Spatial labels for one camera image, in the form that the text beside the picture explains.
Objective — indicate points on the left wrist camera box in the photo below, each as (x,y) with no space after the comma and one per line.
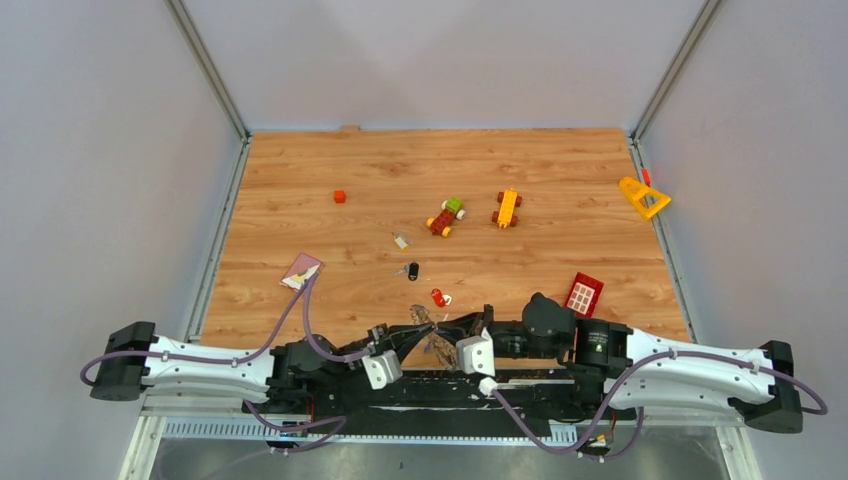
(382,370)

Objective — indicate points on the red playing card deck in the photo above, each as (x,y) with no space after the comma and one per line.
(303,268)

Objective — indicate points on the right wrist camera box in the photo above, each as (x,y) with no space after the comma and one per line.
(476,356)

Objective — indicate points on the red window brick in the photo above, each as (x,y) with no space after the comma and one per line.
(584,294)

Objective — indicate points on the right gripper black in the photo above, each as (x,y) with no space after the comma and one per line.
(466,326)

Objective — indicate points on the yellow triangular brick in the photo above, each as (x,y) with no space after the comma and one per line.
(647,201)

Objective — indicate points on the red key tag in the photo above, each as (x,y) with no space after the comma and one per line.
(440,299)

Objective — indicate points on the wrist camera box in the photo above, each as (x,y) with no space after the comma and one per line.
(476,356)
(382,370)

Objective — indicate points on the key with black fob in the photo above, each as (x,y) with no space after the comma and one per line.
(410,270)

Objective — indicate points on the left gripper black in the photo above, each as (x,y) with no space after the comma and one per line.
(400,338)

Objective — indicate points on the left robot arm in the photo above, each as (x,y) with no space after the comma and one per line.
(138,360)

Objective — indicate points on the yellow brown toy brick car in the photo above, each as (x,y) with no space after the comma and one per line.
(508,201)

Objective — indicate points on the red yellow toy brick car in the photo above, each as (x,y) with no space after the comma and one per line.
(452,210)

